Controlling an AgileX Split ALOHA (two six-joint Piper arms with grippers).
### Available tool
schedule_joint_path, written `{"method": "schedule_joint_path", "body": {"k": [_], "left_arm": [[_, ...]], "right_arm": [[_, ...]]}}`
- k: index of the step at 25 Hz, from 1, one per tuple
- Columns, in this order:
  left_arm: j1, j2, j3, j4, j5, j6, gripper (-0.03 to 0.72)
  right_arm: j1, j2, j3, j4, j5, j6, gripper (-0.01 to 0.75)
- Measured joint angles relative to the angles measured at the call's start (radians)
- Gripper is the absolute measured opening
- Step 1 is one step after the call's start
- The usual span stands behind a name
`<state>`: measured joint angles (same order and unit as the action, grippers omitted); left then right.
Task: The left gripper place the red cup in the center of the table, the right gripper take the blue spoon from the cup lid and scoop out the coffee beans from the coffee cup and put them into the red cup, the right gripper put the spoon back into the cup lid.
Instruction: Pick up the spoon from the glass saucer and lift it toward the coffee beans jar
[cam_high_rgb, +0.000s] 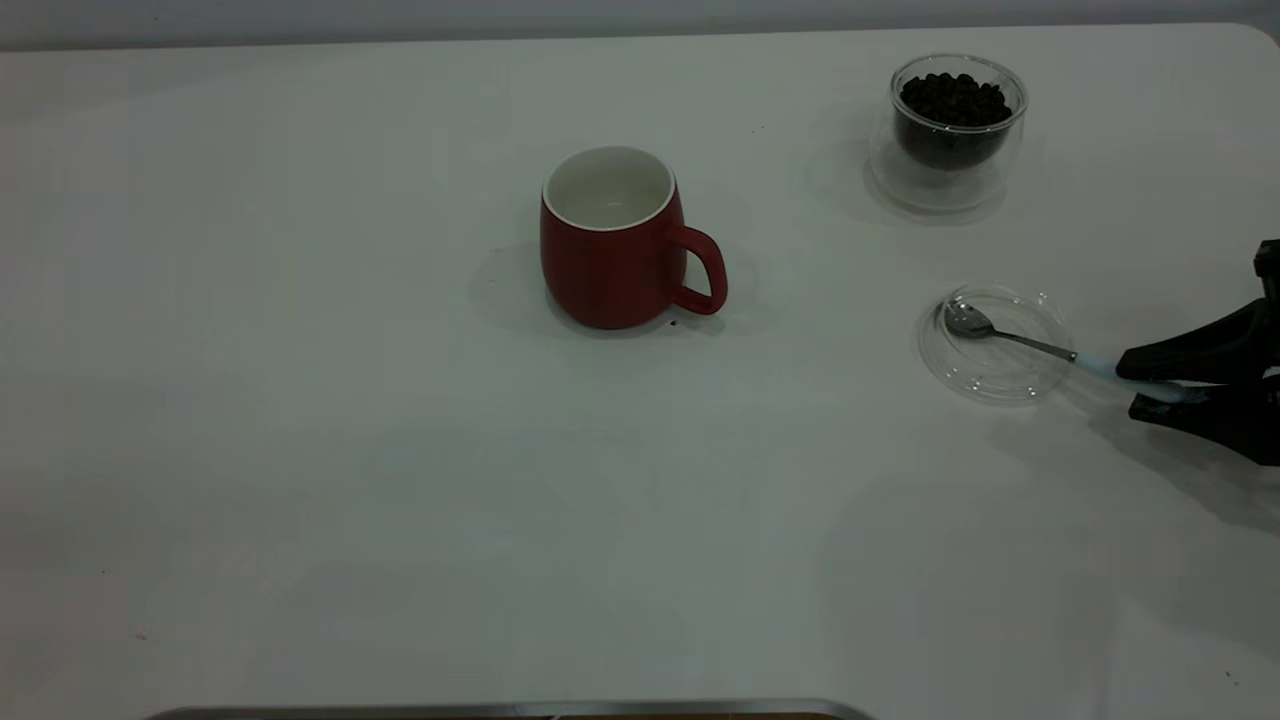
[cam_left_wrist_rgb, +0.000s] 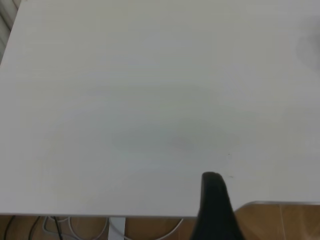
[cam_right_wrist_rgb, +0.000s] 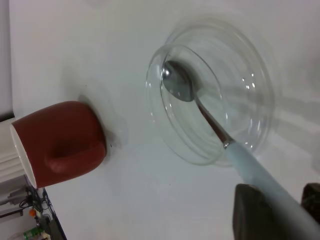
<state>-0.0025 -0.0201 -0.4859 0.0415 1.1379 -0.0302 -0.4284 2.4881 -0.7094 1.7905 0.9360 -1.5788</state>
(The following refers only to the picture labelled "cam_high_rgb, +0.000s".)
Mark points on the clear glass saucer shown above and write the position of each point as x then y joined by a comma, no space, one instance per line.
990,375

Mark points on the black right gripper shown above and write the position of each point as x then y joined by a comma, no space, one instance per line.
1270,265

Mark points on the dark coffee beans heap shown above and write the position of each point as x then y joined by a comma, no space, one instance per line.
955,105

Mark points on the clear double-wall glass cup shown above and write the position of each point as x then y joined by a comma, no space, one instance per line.
940,190

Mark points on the silver metal tray rim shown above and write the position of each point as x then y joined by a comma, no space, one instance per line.
500,711

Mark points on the red ceramic mug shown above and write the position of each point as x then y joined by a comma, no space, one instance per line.
610,280

